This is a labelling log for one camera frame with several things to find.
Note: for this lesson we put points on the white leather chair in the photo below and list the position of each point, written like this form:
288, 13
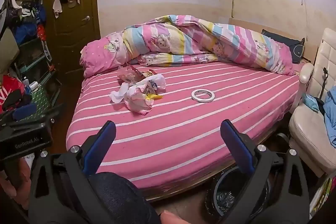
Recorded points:
307, 129

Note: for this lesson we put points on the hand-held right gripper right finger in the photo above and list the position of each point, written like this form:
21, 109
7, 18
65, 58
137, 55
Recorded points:
237, 146

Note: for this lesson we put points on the colourful paper stack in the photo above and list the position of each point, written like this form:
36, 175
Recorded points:
321, 197

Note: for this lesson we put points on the white tape roll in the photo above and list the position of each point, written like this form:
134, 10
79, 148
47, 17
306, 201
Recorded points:
194, 96

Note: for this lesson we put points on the dark blue pillow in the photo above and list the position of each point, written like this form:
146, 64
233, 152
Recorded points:
288, 43

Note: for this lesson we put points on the pink edged white bag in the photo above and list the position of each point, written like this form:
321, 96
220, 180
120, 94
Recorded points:
136, 103

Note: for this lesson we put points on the green patterned box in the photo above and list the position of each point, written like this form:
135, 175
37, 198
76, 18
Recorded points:
39, 100

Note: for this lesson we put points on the white tissue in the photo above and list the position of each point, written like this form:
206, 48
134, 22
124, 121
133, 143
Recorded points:
118, 95

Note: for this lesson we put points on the brown wooden door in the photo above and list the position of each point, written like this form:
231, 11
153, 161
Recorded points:
78, 43

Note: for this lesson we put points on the cluttered storage rack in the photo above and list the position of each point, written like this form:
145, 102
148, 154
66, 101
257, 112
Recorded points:
31, 50

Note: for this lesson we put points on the red bag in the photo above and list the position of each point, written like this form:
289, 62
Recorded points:
10, 87

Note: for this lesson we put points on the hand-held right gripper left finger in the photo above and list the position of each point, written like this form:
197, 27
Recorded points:
105, 140

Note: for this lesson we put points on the white hanging cloth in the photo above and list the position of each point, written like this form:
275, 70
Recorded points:
57, 7

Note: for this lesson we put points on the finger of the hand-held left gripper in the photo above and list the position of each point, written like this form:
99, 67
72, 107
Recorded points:
51, 116
25, 111

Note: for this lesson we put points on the small light blue cloth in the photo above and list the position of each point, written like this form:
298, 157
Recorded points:
310, 102

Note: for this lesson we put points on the person's leg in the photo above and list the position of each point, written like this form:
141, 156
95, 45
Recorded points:
123, 200

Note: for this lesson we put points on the pastel striped printed quilt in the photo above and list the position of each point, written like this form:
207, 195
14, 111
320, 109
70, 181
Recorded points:
197, 40

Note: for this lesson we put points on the black trash bin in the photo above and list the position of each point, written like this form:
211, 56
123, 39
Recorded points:
228, 195

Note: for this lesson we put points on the person's left hand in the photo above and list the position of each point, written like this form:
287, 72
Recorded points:
21, 195

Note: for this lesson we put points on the blue white plastic packet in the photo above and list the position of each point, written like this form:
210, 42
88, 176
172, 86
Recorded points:
157, 82

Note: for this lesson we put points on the pink printed pillow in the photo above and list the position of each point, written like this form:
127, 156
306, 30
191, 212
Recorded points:
99, 56

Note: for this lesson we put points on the red snack packet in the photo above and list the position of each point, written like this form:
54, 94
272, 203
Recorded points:
131, 73

